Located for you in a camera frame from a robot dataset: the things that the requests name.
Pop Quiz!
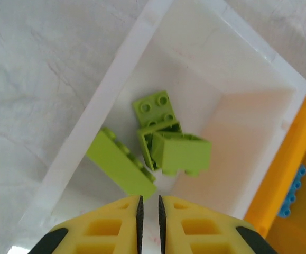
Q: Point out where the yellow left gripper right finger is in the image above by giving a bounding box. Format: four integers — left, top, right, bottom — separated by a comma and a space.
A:
157, 194, 278, 254

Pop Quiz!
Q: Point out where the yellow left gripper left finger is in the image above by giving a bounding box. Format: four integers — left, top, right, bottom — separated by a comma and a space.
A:
30, 195, 145, 254

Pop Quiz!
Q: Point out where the long lime green lego brick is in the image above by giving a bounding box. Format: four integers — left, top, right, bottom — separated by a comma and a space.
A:
86, 126, 158, 203

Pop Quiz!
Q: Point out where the hollow lime green lego brick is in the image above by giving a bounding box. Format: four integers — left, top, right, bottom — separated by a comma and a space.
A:
136, 121, 184, 170

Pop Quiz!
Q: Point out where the blue lego plate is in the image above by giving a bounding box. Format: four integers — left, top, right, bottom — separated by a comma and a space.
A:
278, 164, 306, 219

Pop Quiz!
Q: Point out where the yellow plastic container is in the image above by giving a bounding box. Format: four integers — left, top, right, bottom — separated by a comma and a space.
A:
243, 76, 306, 254

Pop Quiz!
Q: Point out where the square lime green lego brick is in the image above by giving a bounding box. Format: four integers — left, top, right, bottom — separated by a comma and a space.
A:
131, 89, 177, 128

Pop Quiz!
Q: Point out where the white plastic container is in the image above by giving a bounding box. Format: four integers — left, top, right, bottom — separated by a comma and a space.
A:
8, 0, 306, 254

